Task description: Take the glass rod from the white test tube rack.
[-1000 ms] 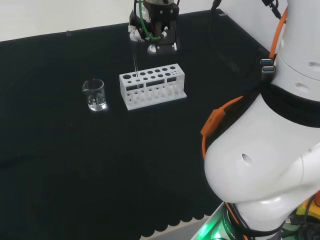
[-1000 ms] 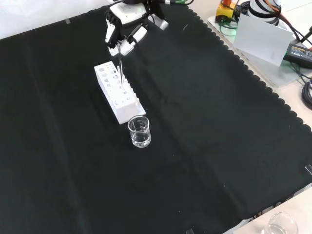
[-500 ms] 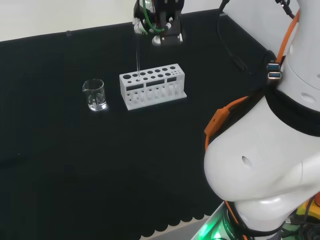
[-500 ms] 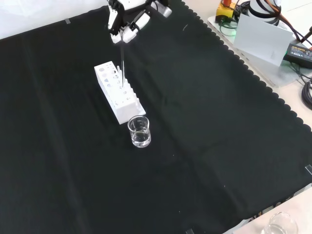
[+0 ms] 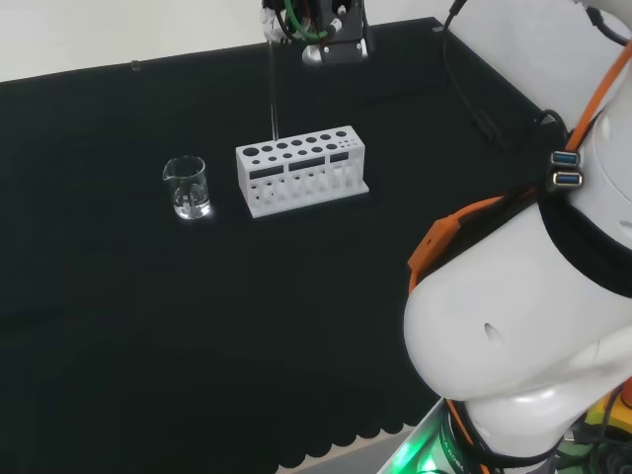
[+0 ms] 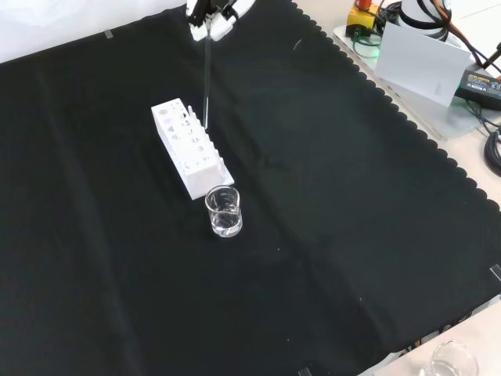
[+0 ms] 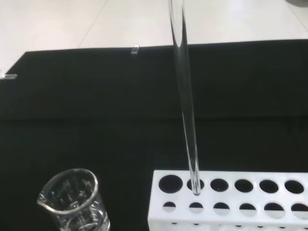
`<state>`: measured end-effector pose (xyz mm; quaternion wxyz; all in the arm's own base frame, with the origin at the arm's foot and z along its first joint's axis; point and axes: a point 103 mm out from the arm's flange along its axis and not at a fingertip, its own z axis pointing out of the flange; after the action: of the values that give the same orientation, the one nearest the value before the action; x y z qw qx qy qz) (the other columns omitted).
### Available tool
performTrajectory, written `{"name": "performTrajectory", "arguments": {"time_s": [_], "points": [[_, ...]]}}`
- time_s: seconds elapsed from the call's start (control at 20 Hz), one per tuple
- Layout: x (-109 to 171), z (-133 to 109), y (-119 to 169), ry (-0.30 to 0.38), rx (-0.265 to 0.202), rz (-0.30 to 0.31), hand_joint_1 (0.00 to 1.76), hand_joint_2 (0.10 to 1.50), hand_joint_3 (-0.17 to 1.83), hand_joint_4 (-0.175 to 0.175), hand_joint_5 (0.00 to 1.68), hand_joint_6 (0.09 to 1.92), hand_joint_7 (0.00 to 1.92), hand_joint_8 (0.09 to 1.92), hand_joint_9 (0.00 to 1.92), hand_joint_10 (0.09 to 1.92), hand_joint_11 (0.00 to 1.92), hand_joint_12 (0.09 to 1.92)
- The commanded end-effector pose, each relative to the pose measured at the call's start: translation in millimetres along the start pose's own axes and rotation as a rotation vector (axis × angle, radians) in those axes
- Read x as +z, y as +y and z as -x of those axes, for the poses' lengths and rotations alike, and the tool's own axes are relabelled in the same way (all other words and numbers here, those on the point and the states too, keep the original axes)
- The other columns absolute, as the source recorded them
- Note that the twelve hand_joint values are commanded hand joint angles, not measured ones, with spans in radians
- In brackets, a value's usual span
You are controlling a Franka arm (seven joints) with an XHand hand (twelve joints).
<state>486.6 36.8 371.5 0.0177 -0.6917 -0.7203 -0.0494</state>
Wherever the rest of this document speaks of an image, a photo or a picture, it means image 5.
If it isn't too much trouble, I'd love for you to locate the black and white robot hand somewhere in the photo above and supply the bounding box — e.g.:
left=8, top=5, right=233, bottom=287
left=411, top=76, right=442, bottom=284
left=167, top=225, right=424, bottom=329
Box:
left=260, top=0, right=370, bottom=48

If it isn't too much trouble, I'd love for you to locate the clear glass rod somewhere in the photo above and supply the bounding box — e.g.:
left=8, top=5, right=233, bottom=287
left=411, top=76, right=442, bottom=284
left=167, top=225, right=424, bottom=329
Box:
left=268, top=39, right=280, bottom=140

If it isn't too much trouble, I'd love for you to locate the white test tube rack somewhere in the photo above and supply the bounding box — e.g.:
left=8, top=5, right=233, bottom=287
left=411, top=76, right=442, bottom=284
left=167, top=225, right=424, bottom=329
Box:
left=235, top=125, right=370, bottom=219

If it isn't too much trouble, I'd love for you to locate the small clear glass beaker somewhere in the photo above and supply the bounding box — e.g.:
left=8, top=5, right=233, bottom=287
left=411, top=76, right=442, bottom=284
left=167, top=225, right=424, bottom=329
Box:
left=161, top=155, right=213, bottom=221

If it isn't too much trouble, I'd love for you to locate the black bench cloth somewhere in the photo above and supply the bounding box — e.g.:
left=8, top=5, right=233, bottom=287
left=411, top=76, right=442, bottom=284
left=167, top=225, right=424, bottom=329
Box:
left=0, top=17, right=549, bottom=474

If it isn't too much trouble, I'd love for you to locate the yellow stop button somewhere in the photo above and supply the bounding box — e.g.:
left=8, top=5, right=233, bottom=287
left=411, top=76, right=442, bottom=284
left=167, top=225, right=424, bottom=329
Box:
left=585, top=382, right=632, bottom=440

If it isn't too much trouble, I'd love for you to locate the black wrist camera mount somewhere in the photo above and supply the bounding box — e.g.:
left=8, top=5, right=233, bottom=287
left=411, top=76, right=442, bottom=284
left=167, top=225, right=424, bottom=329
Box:
left=300, top=38, right=371, bottom=67

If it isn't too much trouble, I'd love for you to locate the thick green cable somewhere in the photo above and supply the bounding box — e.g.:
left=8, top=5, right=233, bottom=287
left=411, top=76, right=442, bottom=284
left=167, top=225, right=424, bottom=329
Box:
left=278, top=0, right=342, bottom=43

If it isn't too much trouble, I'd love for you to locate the long black cable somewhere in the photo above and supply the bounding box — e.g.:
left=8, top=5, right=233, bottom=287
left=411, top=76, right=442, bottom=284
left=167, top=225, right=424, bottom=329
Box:
left=441, top=0, right=569, bottom=152

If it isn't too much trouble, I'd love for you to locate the orange cable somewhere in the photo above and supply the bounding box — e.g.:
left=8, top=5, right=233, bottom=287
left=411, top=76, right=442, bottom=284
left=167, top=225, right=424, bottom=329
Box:
left=407, top=41, right=632, bottom=297

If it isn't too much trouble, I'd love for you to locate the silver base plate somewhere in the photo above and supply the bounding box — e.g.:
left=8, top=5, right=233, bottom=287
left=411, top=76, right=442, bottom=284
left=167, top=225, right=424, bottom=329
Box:
left=377, top=397, right=448, bottom=474

